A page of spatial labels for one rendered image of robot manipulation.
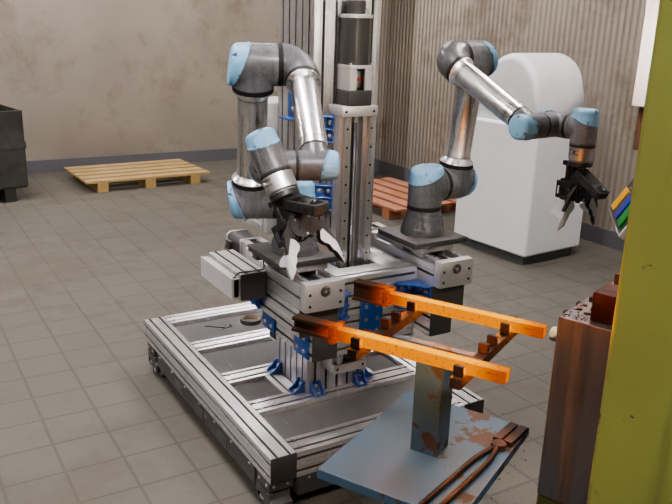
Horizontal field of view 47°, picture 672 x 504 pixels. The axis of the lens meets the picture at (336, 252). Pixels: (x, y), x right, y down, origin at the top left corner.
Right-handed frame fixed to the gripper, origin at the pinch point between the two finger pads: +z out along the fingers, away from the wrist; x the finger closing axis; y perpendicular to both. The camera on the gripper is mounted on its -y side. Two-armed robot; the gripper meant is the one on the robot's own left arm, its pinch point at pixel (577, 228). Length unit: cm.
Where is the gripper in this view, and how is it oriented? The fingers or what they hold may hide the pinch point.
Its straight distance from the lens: 243.4
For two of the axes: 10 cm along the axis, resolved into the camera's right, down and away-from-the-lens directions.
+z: -0.3, 9.6, 2.9
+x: -8.6, 1.2, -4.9
